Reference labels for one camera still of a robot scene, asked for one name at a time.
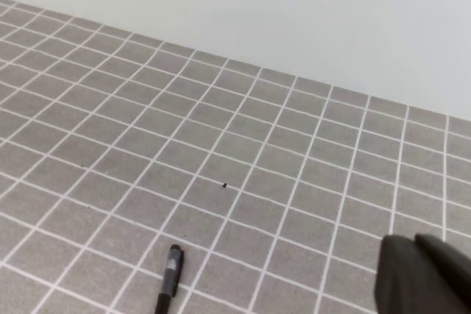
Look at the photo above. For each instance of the black pen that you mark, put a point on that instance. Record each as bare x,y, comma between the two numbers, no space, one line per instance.
171,279

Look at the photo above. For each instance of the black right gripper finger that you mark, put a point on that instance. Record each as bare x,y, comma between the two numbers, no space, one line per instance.
421,275

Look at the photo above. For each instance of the grey grid tablecloth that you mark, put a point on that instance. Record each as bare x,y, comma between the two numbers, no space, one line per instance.
115,146

